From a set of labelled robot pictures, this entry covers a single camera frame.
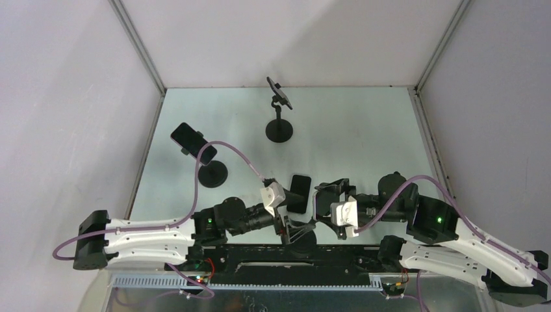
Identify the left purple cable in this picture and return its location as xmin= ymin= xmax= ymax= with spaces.
xmin=52 ymin=140 xmax=270 ymax=300

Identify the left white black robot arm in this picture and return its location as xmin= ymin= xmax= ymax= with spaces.
xmin=73 ymin=188 xmax=316 ymax=271

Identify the purple cable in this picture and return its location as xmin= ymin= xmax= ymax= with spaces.
xmin=52 ymin=140 xmax=270 ymax=300
xmin=353 ymin=174 xmax=551 ymax=312

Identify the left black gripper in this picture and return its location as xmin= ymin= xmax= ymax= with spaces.
xmin=229 ymin=188 xmax=315 ymax=244

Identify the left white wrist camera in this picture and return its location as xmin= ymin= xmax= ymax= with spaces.
xmin=260 ymin=181 xmax=286 ymax=218

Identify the black front mounting rail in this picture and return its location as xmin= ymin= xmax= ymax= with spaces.
xmin=176 ymin=244 xmax=404 ymax=287

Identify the small circuit board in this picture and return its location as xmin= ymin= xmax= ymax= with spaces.
xmin=382 ymin=282 xmax=407 ymax=298
xmin=186 ymin=275 xmax=210 ymax=287

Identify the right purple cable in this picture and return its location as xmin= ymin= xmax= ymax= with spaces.
xmin=353 ymin=174 xmax=551 ymax=312

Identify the teal blue phone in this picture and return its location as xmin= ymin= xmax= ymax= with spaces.
xmin=287 ymin=174 xmax=312 ymax=215

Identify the left small circuit board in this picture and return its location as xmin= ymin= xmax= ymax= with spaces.
xmin=186 ymin=275 xmax=210 ymax=287

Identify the right small circuit board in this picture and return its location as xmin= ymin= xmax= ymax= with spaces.
xmin=382 ymin=282 xmax=407 ymax=298

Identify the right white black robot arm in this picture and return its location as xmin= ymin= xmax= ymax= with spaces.
xmin=313 ymin=172 xmax=550 ymax=307

